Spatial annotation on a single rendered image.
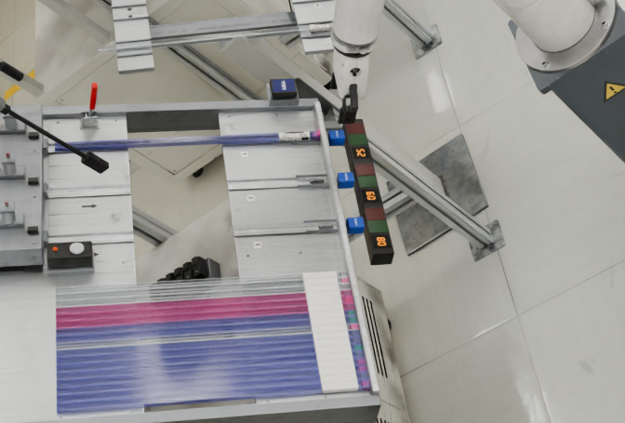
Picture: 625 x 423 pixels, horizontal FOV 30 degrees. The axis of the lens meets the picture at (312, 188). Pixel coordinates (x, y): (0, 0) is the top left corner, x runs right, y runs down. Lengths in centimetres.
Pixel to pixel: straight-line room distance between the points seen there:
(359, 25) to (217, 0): 115
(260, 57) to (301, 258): 59
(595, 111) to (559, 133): 76
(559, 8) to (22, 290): 102
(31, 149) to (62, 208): 12
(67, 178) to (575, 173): 124
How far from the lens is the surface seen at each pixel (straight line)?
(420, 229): 300
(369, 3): 200
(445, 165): 305
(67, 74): 331
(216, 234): 253
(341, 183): 221
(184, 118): 232
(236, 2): 315
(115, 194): 217
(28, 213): 208
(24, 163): 215
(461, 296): 285
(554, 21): 200
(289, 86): 231
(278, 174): 222
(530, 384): 267
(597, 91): 212
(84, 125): 228
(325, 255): 211
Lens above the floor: 219
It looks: 41 degrees down
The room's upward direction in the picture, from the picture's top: 55 degrees counter-clockwise
